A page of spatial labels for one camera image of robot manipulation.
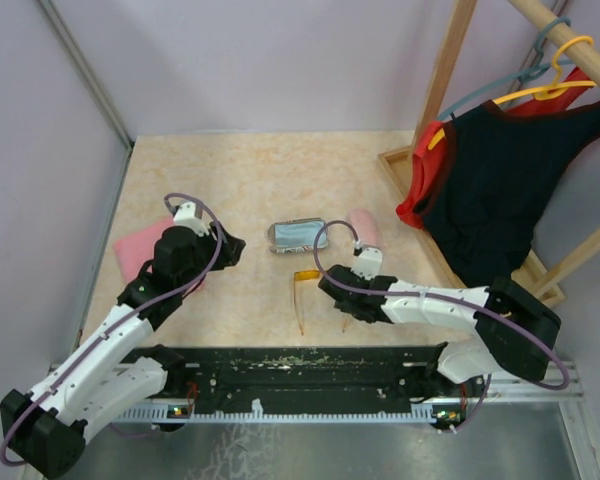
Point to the newspaper print glasses case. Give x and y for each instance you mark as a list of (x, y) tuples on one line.
[(320, 242)]

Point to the teal hanger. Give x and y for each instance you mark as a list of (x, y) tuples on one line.
[(535, 70)]

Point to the yellow hanger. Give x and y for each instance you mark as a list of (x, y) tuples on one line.
[(560, 65)]

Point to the orange sunglasses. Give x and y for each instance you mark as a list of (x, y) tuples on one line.
[(301, 283)]

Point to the red tank top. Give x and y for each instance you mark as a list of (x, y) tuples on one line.
[(431, 146)]

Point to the pink folded garment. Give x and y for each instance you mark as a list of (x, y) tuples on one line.
[(133, 250)]

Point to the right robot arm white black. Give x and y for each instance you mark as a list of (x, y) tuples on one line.
[(508, 328)]

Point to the navy tank top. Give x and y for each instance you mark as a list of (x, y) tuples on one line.
[(498, 175)]

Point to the pink glasses case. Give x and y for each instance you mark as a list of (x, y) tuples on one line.
[(365, 226)]

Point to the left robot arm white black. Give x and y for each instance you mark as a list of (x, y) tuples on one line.
[(50, 425)]

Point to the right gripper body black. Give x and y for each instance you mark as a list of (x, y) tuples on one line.
[(345, 308)]

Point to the wooden clothes rack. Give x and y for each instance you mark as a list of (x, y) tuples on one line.
[(532, 275)]

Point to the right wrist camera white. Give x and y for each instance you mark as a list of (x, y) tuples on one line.
[(368, 262)]

